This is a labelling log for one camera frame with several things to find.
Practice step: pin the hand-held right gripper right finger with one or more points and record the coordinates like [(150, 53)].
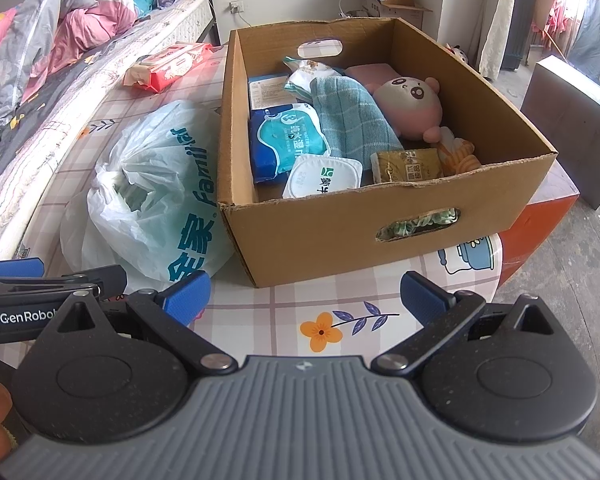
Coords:
[(420, 295)]

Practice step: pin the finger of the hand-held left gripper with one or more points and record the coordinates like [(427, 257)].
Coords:
[(10, 267), (55, 285)]

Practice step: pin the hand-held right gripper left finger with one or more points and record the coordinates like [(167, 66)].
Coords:
[(187, 295)]

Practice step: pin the green patterned cloth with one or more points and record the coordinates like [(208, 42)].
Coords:
[(415, 224)]

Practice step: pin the large brown cardboard box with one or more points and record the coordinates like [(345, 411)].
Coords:
[(330, 245)]

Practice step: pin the white plastic shopping bag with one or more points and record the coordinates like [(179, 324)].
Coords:
[(155, 185)]

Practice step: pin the brown snack packet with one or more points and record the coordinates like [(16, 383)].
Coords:
[(410, 165)]

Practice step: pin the orange striped packet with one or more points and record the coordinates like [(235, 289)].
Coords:
[(455, 155)]

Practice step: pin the white yoghurt cup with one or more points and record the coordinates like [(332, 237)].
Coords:
[(320, 175)]

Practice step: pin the blue wet wipes pack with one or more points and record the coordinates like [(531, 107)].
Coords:
[(280, 140)]

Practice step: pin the teal checked towel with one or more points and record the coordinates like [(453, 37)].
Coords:
[(350, 120)]

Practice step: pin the pink round plush toy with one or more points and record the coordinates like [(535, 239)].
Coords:
[(407, 105)]

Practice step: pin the white and blue packet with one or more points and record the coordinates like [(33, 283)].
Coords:
[(267, 91)]

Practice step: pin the white floral snack packet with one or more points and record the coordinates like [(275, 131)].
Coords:
[(307, 77)]

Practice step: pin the floral checked tablecloth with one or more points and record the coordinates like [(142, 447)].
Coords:
[(290, 310)]

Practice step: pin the white quilted mattress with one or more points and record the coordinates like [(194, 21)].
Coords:
[(55, 125)]

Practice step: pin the red wet wipes pack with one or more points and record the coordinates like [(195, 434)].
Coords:
[(172, 65)]

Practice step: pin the small panda plush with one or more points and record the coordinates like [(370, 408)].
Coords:
[(456, 53)]

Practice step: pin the pink and grey quilt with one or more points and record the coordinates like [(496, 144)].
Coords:
[(80, 25)]

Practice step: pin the printed cardboard carton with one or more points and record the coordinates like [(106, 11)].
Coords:
[(405, 15)]

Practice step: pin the cream curtain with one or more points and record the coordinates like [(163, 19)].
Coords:
[(495, 20)]

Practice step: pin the black bed frame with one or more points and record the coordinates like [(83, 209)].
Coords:
[(211, 27)]

